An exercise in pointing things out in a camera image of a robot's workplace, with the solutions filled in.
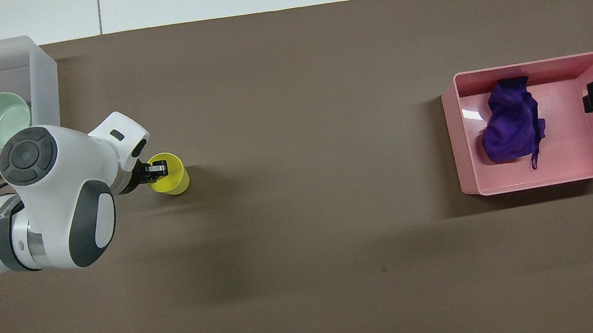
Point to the yellow plastic cup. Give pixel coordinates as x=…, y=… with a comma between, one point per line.
x=177, y=180

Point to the pink plastic bin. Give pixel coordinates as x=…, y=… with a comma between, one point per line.
x=572, y=156

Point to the purple cloth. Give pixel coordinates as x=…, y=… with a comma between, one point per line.
x=509, y=125

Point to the mint green bowl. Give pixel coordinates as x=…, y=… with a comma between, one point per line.
x=5, y=119

